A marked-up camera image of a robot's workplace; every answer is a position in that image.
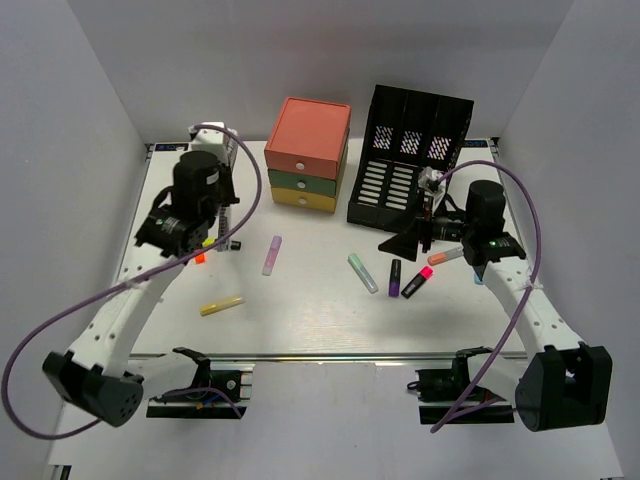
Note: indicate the black purple highlighter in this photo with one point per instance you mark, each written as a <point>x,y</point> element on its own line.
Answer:
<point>394,278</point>

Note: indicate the pastel green highlighter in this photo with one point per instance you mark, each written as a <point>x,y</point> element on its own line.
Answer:
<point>362,273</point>

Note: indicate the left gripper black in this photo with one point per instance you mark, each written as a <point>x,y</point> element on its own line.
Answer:
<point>226,172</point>

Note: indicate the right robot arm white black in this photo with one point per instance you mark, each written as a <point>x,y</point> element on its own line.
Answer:
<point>540,366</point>

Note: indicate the pastel yellow highlighter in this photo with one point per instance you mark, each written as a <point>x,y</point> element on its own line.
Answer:
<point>221,305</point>

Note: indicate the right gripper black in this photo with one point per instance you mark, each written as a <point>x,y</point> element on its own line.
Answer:
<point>404,244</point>

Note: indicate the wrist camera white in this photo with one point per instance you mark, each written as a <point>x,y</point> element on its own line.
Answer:
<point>208,139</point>
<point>429,180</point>

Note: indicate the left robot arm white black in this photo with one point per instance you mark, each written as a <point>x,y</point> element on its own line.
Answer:
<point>96,373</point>

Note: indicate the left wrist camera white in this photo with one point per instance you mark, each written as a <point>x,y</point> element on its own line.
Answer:
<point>208,139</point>

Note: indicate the pastel purple highlighter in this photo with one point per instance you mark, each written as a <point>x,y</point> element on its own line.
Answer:
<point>271,256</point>

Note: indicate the black yellow highlighter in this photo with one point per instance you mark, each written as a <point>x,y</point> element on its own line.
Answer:
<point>222,246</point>

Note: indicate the black file organizer rack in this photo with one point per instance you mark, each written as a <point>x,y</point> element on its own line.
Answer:
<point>406,132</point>

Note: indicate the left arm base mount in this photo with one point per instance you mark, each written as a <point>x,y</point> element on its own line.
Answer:
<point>202,389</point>

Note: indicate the green drawer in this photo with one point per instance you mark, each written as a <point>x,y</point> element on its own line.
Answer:
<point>306,183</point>

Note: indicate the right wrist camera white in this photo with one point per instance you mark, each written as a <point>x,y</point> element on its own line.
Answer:
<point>429,180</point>

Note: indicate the pastel orange highlighter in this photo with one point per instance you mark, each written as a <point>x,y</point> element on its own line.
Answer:
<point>445,256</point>

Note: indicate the orange top drawer box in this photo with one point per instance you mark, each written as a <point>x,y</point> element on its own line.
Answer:
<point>308,137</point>

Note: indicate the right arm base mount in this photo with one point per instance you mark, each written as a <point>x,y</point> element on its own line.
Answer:
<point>437,390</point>

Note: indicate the black pink highlighter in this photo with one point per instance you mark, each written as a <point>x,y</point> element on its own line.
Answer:
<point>417,282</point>

